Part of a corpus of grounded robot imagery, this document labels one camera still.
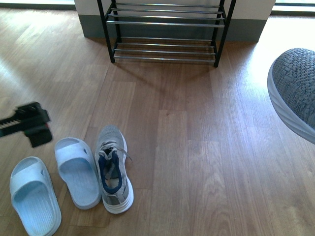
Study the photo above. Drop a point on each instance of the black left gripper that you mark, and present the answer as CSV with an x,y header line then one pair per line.
x,y
32,120

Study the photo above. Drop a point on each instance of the light blue slide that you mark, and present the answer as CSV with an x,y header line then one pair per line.
x,y
33,197
76,167

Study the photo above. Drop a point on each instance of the grey sneaker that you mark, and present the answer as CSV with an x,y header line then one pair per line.
x,y
110,155
291,88

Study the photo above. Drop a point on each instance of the black metal shoe rack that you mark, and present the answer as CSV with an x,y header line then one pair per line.
x,y
166,30

